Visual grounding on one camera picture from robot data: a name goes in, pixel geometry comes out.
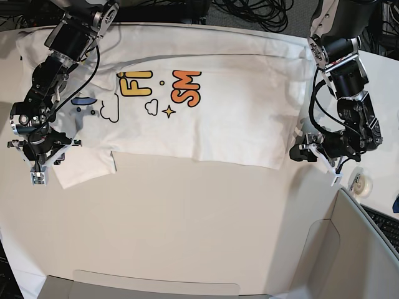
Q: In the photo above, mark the white printed t-shirt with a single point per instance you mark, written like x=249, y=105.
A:
x=184, y=92

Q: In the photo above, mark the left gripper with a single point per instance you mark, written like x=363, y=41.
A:
x=333, y=144

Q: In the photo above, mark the black keyboard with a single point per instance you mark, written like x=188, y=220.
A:
x=383, y=227

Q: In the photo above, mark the blue cloth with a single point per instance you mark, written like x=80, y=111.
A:
x=395, y=206

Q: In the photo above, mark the clear tape roll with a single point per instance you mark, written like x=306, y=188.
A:
x=360, y=183

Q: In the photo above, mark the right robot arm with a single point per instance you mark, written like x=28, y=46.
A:
x=82, y=25

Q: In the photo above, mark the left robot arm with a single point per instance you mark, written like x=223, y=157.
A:
x=334, y=41

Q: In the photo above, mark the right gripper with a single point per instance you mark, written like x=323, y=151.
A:
x=45, y=147

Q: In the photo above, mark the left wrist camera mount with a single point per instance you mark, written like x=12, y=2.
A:
x=327, y=162

